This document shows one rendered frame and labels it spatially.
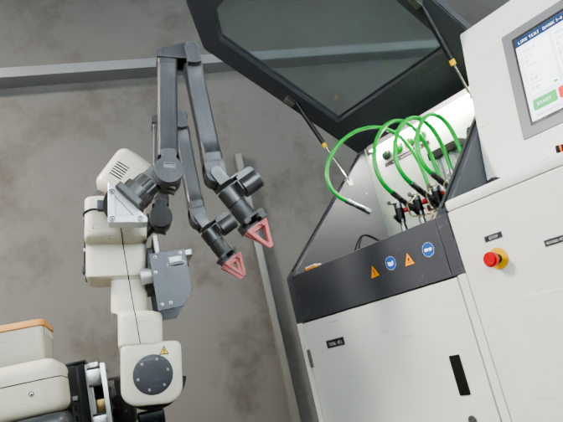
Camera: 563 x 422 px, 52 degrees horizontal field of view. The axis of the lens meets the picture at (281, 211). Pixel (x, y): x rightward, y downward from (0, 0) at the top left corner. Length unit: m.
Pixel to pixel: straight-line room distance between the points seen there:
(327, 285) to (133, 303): 0.61
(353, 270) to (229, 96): 2.20
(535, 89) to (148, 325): 1.24
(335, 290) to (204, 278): 1.60
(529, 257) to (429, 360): 0.40
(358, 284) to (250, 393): 1.67
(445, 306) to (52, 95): 2.75
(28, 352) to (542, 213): 1.29
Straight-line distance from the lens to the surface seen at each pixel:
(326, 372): 1.93
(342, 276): 1.81
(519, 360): 1.48
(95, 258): 1.69
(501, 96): 1.82
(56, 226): 3.40
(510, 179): 1.45
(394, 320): 1.68
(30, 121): 3.64
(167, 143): 1.62
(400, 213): 1.96
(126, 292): 1.68
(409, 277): 1.63
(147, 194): 1.57
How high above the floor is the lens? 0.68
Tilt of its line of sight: 14 degrees up
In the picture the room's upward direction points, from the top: 13 degrees counter-clockwise
